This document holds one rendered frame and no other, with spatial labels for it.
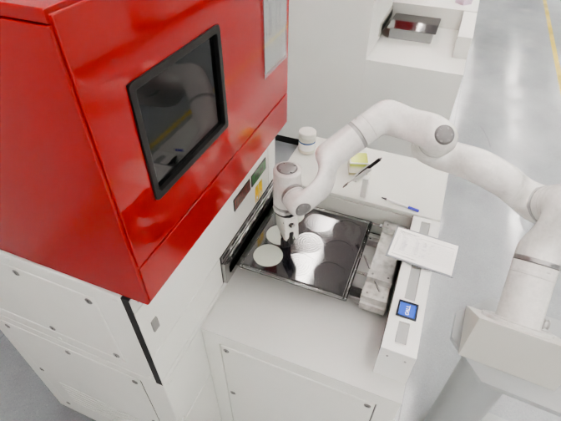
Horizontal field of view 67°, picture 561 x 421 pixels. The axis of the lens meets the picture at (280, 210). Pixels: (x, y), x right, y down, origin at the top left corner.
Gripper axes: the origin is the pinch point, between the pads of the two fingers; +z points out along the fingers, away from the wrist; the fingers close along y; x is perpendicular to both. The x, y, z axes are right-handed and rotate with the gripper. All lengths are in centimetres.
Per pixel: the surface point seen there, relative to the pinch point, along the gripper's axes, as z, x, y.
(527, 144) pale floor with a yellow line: 92, -260, 120
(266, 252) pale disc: 2.0, 7.2, -0.7
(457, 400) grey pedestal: 41, -44, -54
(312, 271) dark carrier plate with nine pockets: 2.0, -4.5, -13.6
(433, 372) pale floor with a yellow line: 92, -70, -25
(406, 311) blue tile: -4.4, -22.0, -40.1
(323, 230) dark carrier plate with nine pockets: 2.1, -15.4, 2.6
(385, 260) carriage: 4.0, -30.7, -15.5
